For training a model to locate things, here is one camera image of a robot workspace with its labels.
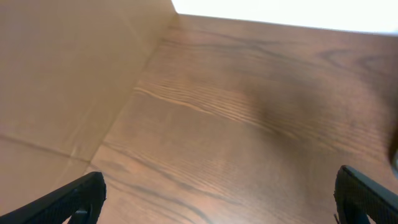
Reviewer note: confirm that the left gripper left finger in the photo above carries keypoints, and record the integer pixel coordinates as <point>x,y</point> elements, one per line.
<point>79,201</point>

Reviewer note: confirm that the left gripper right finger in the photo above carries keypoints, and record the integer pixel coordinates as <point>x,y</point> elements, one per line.
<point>360,200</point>

